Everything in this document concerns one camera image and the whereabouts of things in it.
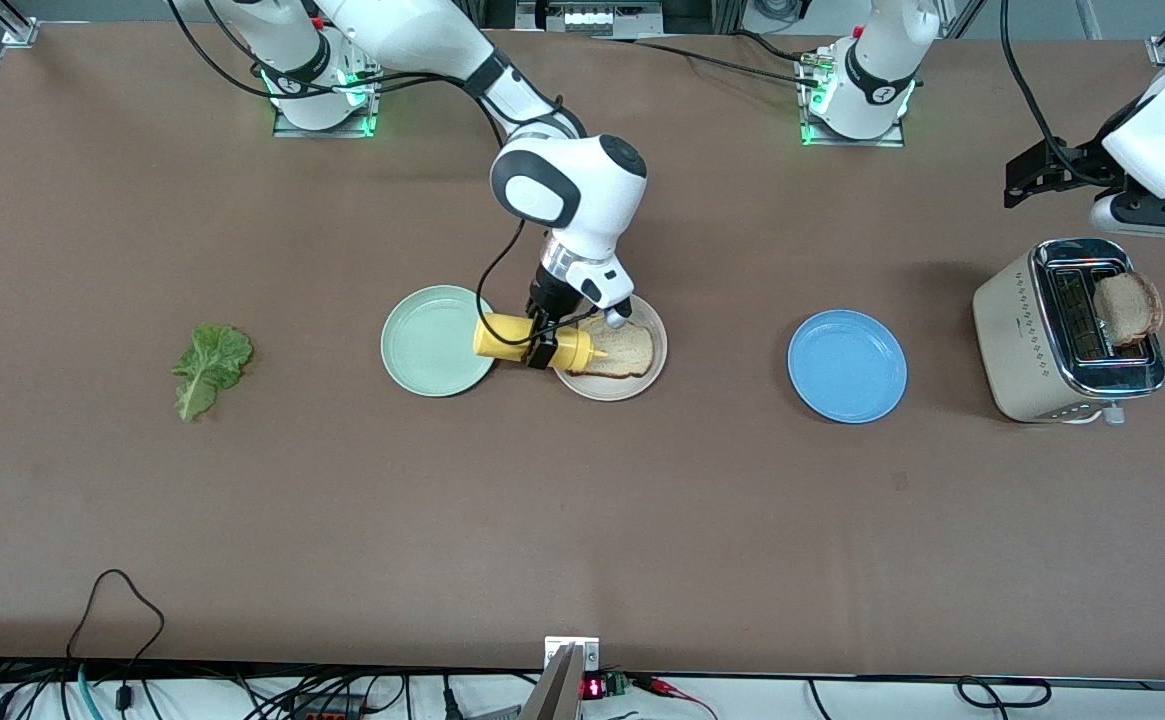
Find yellow mustard squeeze bottle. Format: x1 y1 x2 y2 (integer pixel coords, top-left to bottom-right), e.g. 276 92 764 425
472 313 609 369

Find bread slice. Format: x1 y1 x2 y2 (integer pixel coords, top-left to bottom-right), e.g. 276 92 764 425
572 316 656 379
1092 270 1165 348

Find green lettuce leaf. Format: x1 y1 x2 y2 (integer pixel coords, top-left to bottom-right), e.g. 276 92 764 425
172 322 255 423

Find beige plate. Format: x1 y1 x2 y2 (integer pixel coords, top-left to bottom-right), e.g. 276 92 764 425
548 288 669 402

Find mint green plate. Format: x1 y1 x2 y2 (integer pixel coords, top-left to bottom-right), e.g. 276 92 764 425
381 285 501 398

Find blue plate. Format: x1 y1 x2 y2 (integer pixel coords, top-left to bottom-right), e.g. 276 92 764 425
788 309 909 424

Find beige chrome toaster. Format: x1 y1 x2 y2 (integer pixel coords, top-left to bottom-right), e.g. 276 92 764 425
972 238 1165 426

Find red clip leads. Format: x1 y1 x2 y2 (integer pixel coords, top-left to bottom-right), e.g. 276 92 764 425
630 674 721 720

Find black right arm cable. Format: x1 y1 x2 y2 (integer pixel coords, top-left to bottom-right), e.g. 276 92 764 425
167 0 608 351

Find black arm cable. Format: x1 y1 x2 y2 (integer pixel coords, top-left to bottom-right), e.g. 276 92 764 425
167 0 608 351
1000 0 1088 166

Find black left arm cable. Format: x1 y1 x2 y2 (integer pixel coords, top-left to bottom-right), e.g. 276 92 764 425
1000 0 1088 166

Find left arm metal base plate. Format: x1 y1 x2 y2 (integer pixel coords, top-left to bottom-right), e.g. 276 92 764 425
797 50 908 149

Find long black table cable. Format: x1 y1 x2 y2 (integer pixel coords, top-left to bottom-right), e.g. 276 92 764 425
592 34 825 89

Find aluminium frame with lights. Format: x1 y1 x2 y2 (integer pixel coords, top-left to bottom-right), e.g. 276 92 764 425
447 0 748 39

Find short black table cable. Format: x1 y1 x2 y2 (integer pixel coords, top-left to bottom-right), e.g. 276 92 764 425
727 28 818 66

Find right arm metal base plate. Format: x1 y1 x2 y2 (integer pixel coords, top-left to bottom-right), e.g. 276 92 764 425
272 28 385 139

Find silver camera mount bracket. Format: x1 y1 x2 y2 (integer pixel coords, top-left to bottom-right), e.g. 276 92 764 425
520 636 601 720

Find coiled black cable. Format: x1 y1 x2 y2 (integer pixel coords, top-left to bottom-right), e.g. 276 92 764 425
956 676 1053 709

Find black cable with ferrite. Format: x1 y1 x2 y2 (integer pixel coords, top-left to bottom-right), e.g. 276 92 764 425
64 568 166 713

